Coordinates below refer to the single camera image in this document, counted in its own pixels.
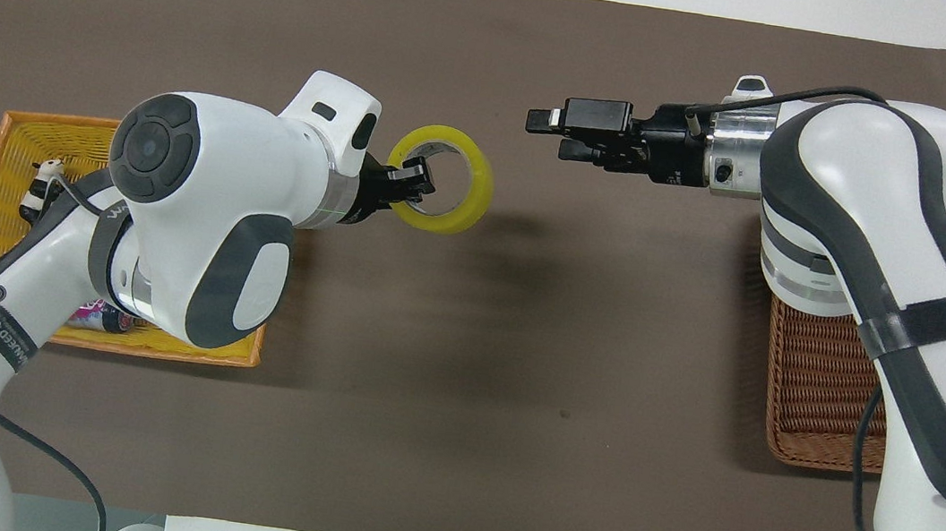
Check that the brown woven basket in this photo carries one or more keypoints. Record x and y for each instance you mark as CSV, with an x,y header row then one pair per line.
x,y
814,389

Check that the black and white toy figure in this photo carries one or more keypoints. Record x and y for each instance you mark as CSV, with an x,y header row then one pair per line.
x,y
41,190

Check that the yellow woven basket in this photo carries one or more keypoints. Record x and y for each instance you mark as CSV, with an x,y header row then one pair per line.
x,y
2,244

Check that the pink and white tube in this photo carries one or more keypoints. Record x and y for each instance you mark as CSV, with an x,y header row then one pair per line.
x,y
98,318

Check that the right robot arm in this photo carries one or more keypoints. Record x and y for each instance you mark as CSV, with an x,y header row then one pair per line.
x,y
864,169

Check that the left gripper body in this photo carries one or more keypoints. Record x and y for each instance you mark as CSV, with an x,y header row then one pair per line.
x,y
368,185

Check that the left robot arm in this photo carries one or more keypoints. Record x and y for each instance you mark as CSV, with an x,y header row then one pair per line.
x,y
225,154

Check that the yellow tape roll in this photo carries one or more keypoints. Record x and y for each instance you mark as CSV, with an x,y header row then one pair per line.
x,y
472,202

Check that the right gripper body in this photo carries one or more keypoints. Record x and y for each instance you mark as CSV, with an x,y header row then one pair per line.
x,y
677,146

